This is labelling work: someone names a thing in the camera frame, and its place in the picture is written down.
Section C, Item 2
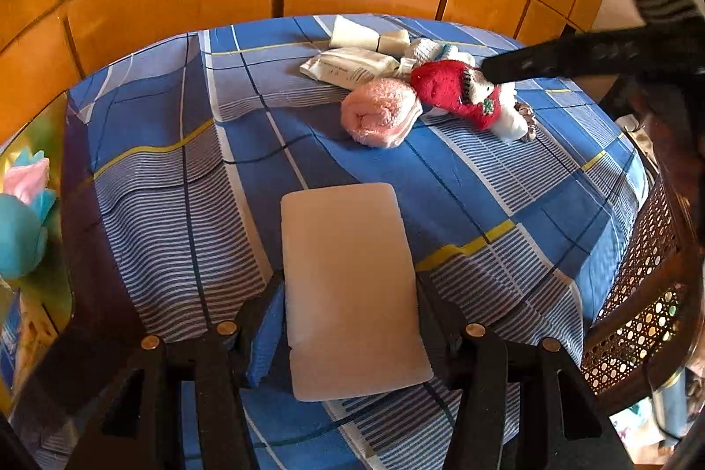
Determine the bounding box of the pink plush toy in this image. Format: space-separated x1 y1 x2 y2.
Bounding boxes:
3 155 53 204

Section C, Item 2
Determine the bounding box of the wooden wardrobe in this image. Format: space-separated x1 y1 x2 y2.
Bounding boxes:
0 0 612 146

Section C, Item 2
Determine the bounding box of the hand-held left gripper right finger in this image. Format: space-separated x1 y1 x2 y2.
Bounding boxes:
416 283 634 470

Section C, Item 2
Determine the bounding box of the long white tissue packet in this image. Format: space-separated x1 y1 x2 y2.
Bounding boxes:
300 48 401 89

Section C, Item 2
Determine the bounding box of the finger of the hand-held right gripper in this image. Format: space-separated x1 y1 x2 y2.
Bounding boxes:
482 26 651 84

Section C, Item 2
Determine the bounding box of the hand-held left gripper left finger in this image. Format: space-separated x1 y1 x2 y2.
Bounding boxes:
66 280 287 470

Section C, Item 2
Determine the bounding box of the plain white sock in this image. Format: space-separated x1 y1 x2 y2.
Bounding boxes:
492 81 525 143

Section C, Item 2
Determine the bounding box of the blue plush toy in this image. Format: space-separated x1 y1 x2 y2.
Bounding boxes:
0 192 59 279

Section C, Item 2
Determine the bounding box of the pink towel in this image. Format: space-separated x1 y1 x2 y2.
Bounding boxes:
340 79 424 150

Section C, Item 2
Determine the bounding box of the small white packet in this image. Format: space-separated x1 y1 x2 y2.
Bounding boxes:
378 30 412 56

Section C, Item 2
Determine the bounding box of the white towel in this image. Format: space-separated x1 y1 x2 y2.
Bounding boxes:
281 182 434 402

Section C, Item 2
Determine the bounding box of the red plush toy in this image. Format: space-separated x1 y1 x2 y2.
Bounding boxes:
410 59 516 130

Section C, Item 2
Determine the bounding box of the white sock with blue stripe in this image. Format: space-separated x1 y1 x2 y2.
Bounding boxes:
406 37 475 70

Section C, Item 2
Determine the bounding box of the patterned hair scrunchie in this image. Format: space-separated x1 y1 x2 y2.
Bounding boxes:
515 101 539 141

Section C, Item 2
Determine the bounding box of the blue plaid bedsheet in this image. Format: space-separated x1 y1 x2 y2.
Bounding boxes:
66 15 651 470

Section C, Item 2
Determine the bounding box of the wicker chair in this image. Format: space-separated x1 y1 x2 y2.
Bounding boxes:
581 79 705 416

